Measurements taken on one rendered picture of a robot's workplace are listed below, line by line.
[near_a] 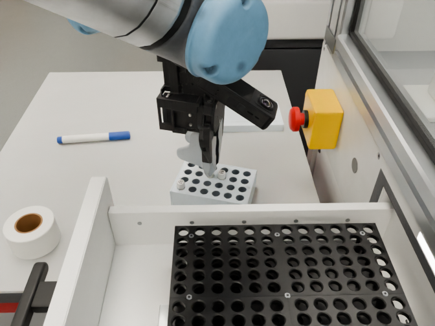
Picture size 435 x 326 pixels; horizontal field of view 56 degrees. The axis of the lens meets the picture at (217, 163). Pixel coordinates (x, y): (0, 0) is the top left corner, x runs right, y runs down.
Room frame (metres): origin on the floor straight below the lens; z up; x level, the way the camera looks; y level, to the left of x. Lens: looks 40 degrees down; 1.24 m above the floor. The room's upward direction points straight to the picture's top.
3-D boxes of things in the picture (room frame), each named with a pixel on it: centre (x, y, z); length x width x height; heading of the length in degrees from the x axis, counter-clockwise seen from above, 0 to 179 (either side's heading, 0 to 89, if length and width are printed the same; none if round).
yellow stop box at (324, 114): (0.54, -0.16, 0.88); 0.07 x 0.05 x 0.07; 1
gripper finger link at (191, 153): (0.48, 0.03, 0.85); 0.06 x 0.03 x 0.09; 76
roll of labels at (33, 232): (0.39, 0.27, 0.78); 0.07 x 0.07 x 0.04
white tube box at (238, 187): (0.48, 0.00, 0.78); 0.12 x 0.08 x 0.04; 76
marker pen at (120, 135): (0.64, 0.24, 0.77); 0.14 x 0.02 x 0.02; 97
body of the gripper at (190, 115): (0.50, 0.03, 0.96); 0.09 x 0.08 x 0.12; 76
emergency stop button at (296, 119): (0.54, -0.13, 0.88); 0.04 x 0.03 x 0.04; 1
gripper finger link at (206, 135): (0.47, 0.01, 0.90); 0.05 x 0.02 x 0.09; 166
